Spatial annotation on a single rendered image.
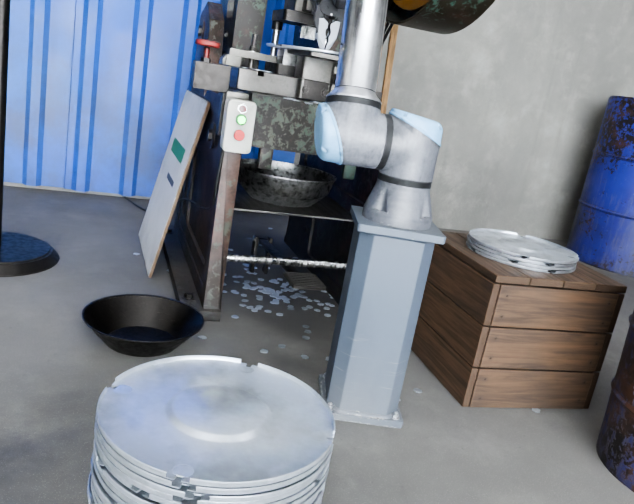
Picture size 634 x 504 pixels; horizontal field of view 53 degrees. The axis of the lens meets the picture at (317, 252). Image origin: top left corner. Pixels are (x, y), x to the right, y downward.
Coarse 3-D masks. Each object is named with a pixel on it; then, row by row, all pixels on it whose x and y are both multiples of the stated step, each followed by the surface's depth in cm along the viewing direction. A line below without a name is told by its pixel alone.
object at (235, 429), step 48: (144, 384) 82; (192, 384) 84; (240, 384) 86; (288, 384) 89; (144, 432) 72; (192, 432) 73; (240, 432) 74; (288, 432) 77; (192, 480) 65; (240, 480) 67
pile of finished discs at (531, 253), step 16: (480, 240) 169; (496, 240) 172; (512, 240) 173; (528, 240) 180; (544, 240) 182; (496, 256) 161; (512, 256) 158; (528, 256) 160; (544, 256) 163; (560, 256) 166; (576, 256) 170; (544, 272) 158; (560, 272) 160
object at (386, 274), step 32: (352, 256) 139; (384, 256) 133; (416, 256) 133; (352, 288) 136; (384, 288) 134; (416, 288) 135; (352, 320) 137; (384, 320) 136; (416, 320) 139; (352, 352) 138; (384, 352) 139; (320, 384) 153; (352, 384) 140; (384, 384) 141; (352, 416) 141; (384, 416) 142
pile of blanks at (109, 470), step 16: (96, 416) 74; (96, 432) 73; (96, 448) 75; (112, 448) 70; (96, 464) 73; (112, 464) 69; (128, 464) 67; (320, 464) 73; (96, 480) 73; (112, 480) 69; (128, 480) 67; (144, 480) 66; (160, 480) 65; (176, 480) 66; (288, 480) 68; (304, 480) 70; (320, 480) 75; (96, 496) 73; (112, 496) 70; (128, 496) 68; (144, 496) 67; (160, 496) 66; (176, 496) 66; (192, 496) 66; (208, 496) 66; (224, 496) 66; (240, 496) 66; (256, 496) 67; (272, 496) 68; (288, 496) 71; (304, 496) 72; (320, 496) 77
